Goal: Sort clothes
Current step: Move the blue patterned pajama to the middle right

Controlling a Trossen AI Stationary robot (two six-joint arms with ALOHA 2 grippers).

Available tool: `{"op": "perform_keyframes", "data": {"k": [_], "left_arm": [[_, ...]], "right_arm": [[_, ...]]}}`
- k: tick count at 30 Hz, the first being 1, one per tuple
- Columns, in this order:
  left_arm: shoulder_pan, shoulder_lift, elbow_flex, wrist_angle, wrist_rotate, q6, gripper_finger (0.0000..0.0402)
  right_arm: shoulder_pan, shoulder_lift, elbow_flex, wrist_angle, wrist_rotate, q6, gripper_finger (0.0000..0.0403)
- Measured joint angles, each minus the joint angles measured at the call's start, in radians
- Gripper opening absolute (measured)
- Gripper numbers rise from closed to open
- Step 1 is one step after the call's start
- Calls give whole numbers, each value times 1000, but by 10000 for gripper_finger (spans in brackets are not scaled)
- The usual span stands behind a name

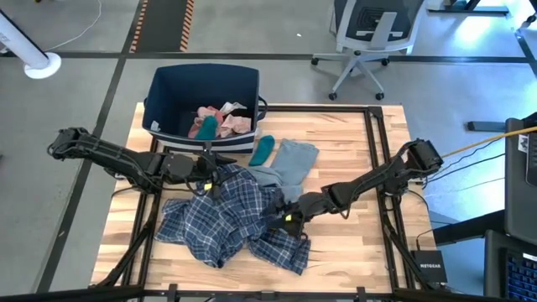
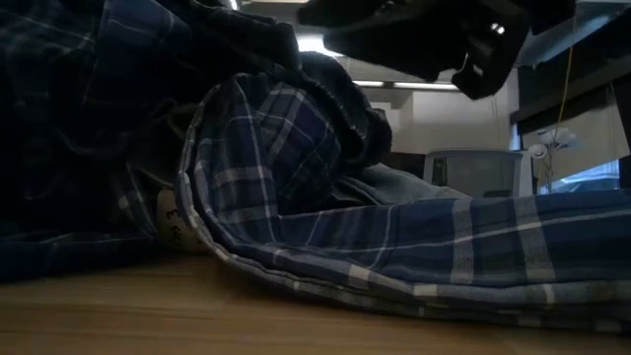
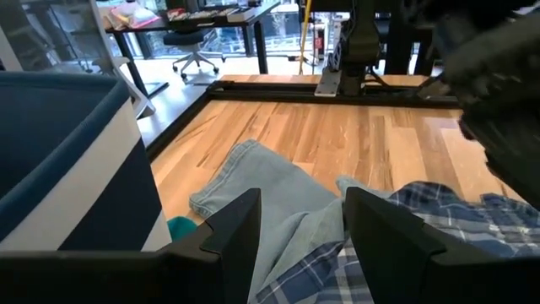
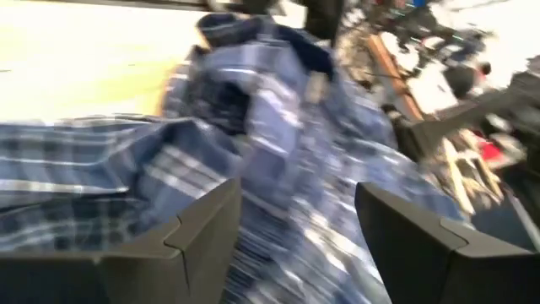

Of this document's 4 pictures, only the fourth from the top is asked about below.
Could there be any blue plaid shirt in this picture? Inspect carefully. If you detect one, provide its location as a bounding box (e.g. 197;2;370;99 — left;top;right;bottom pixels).
0;12;465;304

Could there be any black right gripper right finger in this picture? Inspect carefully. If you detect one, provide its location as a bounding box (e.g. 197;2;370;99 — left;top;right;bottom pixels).
354;182;540;304

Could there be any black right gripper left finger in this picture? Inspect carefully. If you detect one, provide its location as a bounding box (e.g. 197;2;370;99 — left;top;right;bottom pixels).
0;176;242;304

